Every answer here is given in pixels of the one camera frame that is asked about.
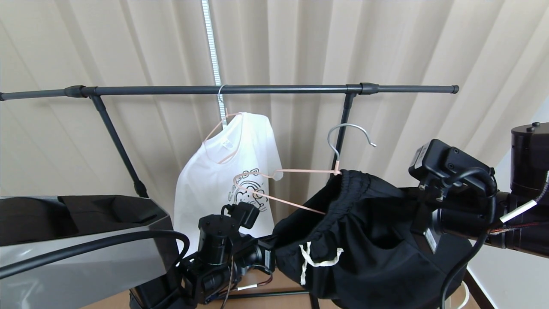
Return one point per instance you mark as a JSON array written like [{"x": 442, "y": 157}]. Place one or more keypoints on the white printed t-shirt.
[{"x": 206, "y": 189}]

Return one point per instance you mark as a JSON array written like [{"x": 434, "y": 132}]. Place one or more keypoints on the beige curtain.
[{"x": 386, "y": 43}]

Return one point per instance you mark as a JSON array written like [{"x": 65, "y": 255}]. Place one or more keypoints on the pink clothes hanger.
[
  {"x": 221, "y": 92},
  {"x": 300, "y": 171}
]

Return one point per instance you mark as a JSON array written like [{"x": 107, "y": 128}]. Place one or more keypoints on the white laundry basket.
[{"x": 467, "y": 296}]

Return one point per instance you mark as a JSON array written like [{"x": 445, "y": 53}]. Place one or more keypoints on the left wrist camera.
[{"x": 244, "y": 213}]

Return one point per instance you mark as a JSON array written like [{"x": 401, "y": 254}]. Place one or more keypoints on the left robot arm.
[{"x": 85, "y": 266}]

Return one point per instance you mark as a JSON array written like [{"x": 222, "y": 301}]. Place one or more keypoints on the black clothes rack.
[{"x": 257, "y": 89}]

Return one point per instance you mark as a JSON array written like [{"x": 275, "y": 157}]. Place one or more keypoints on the black garment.
[{"x": 369, "y": 249}]

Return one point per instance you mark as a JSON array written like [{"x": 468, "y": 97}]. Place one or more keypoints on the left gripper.
[{"x": 265, "y": 257}]

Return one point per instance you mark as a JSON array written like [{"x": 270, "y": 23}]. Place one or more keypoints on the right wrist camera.
[{"x": 446, "y": 165}]

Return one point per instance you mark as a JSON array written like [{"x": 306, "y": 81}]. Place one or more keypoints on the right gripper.
[{"x": 454, "y": 223}]

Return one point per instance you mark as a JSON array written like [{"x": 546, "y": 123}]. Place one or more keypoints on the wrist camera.
[
  {"x": 446, "y": 165},
  {"x": 244, "y": 213}
]

